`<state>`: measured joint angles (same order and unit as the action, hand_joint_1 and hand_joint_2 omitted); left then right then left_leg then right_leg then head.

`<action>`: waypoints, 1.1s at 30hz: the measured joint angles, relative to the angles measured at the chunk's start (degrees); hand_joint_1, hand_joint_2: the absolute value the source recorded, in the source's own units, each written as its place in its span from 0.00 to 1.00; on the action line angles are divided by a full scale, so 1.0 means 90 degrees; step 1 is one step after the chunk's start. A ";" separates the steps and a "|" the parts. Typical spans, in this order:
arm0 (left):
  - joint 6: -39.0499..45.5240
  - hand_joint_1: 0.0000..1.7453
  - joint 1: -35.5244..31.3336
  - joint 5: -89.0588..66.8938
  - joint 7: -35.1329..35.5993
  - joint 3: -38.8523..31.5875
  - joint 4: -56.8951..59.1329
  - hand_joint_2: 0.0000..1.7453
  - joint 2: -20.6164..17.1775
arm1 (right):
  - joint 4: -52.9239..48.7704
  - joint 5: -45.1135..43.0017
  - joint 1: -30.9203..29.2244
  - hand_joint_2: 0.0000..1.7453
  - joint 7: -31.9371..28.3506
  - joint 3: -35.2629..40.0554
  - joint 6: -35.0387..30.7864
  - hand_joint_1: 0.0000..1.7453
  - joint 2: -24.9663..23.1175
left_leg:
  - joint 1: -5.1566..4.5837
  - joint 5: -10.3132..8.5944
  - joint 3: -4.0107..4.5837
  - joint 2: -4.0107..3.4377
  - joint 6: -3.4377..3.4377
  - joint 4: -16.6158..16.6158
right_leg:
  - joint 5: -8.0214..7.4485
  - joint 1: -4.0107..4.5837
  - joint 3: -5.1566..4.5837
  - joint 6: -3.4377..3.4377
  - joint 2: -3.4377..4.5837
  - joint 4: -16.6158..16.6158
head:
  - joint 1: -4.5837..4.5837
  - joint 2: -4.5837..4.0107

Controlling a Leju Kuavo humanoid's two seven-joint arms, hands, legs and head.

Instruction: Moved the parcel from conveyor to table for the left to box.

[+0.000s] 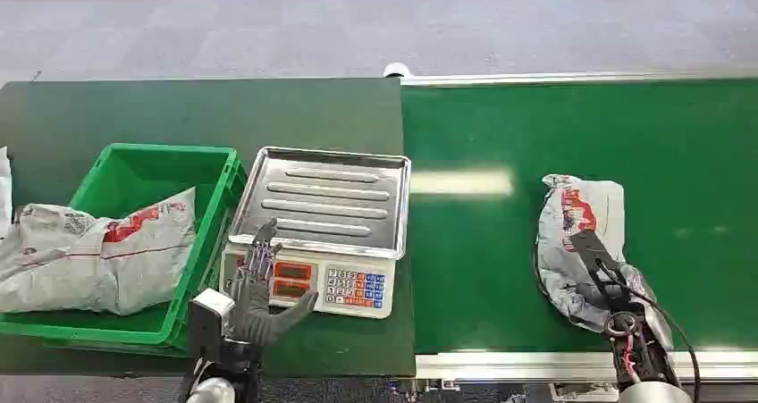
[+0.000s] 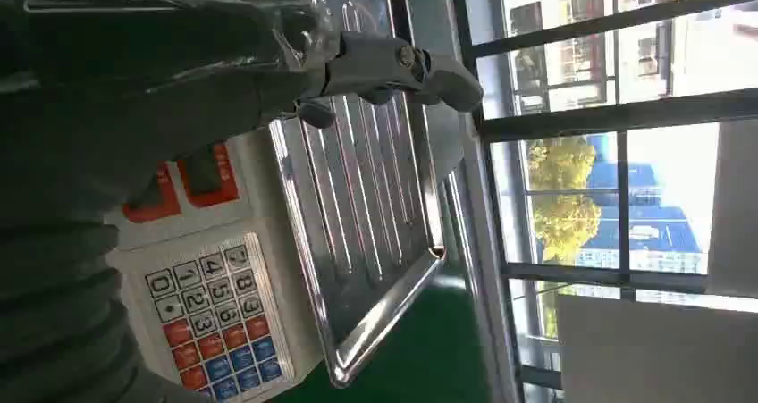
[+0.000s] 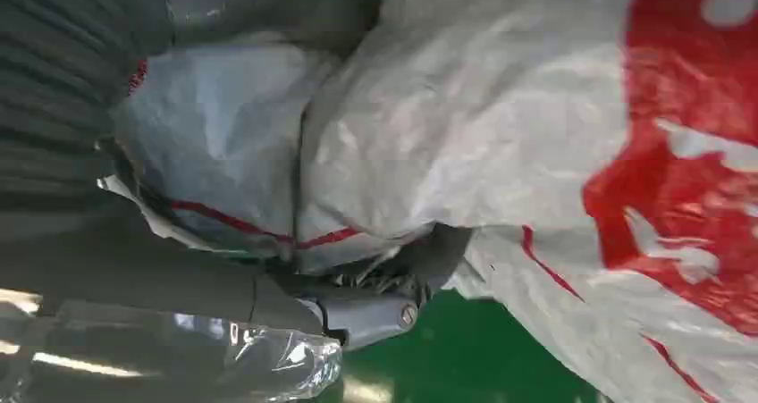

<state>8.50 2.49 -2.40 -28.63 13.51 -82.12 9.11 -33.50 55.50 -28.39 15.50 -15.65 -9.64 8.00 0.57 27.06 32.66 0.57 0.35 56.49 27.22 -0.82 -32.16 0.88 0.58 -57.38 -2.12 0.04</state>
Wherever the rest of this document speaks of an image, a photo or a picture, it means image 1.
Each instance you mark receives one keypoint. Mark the green conveyor belt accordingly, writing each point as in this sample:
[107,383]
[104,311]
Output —
[651,151]

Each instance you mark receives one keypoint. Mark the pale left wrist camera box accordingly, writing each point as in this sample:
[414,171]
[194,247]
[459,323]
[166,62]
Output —
[208,317]

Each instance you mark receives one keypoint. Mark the aluminium conveyor frame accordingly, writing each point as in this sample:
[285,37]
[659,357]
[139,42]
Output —
[533,366]

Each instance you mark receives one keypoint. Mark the white parcel bag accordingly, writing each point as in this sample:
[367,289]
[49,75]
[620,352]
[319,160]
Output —
[4,193]

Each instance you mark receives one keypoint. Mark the large grey parcel bag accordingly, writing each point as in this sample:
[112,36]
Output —
[118,264]

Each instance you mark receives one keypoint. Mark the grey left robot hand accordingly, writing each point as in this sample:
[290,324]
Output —
[257,311]

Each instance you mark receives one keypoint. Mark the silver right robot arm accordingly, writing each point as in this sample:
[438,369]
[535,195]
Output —
[645,359]

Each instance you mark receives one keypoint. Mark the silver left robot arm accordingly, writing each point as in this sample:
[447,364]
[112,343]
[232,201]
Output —
[228,368]

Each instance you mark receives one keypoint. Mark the green plastic crate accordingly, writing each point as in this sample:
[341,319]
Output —
[148,175]

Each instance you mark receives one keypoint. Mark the electronic scale with steel pan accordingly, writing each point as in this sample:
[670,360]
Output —
[331,205]

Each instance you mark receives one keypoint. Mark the dark right robot hand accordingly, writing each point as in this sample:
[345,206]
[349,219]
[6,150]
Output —
[595,258]

